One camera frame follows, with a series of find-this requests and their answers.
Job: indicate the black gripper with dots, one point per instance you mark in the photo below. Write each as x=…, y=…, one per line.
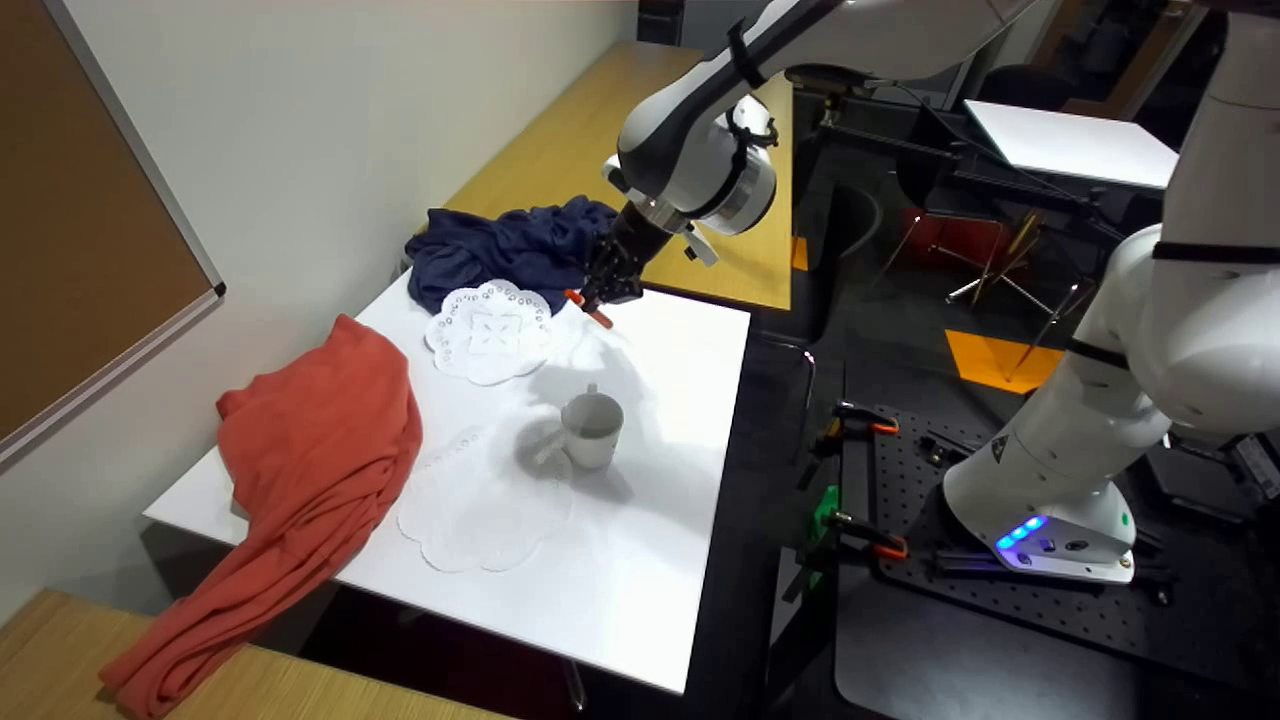
x=628, y=258

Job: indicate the orange marker pen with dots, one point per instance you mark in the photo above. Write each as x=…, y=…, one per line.
x=590, y=309

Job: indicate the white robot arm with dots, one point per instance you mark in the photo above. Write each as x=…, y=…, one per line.
x=1172, y=332

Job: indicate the navy blue cloth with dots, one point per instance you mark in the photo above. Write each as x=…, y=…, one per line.
x=507, y=252

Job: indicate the textured white lace doily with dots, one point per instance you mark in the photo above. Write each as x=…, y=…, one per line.
x=487, y=328

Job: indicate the white ceramic mug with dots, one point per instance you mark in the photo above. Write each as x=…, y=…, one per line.
x=590, y=428

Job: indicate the yellow wooden desk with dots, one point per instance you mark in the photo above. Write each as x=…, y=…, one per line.
x=561, y=147

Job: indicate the flat white doily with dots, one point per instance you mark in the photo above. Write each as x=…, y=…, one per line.
x=473, y=513

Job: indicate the orange black bar clamp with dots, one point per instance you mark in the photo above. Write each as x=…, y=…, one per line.
x=872, y=536
x=866, y=425

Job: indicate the orange-red cloth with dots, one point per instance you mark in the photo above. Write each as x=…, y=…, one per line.
x=313, y=466

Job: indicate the orange floor marker sheet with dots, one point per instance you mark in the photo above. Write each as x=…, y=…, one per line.
x=1001, y=361

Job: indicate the white flat panel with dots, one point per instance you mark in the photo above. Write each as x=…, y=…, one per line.
x=1072, y=142

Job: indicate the cork pin board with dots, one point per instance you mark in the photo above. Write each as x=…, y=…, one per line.
x=67, y=200

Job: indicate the light wooden table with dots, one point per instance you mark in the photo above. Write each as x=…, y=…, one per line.
x=163, y=666

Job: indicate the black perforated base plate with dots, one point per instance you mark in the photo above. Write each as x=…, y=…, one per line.
x=1200, y=587

